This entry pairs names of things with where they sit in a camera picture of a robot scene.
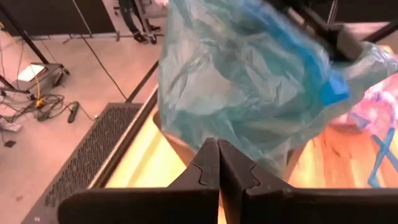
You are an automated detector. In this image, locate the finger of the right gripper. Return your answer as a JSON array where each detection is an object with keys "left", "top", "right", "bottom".
[{"left": 285, "top": 6, "right": 371, "bottom": 62}]

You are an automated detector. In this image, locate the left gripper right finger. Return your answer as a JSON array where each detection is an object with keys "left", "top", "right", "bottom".
[{"left": 218, "top": 139, "right": 398, "bottom": 224}]

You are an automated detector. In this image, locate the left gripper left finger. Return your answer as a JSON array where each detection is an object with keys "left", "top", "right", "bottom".
[{"left": 57, "top": 138, "right": 221, "bottom": 224}]

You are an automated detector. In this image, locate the clear plastic trash bag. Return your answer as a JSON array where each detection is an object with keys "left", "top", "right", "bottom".
[{"left": 346, "top": 73, "right": 398, "bottom": 190}]

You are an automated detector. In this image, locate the teal cloth bag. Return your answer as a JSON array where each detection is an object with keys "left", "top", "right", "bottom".
[{"left": 157, "top": 0, "right": 398, "bottom": 180}]

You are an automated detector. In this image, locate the black perforated metal case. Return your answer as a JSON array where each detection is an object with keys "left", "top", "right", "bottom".
[{"left": 21, "top": 102, "right": 144, "bottom": 224}]

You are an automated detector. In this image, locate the black power adapter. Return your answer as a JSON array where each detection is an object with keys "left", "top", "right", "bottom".
[{"left": 67, "top": 101, "right": 81, "bottom": 124}]

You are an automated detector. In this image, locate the black case with white sheet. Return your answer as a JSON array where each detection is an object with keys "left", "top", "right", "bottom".
[{"left": 17, "top": 62, "right": 70, "bottom": 94}]

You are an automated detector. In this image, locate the black tripod leg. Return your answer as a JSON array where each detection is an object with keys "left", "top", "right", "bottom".
[{"left": 0, "top": 2, "right": 50, "bottom": 65}]

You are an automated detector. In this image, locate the black metal table frame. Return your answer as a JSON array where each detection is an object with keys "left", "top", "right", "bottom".
[{"left": 88, "top": 85, "right": 160, "bottom": 190}]

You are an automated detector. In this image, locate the long black floor cable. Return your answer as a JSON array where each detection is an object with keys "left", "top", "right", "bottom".
[{"left": 72, "top": 0, "right": 129, "bottom": 101}]

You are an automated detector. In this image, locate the black partition wall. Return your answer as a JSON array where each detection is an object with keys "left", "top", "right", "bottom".
[{"left": 0, "top": 0, "right": 116, "bottom": 35}]

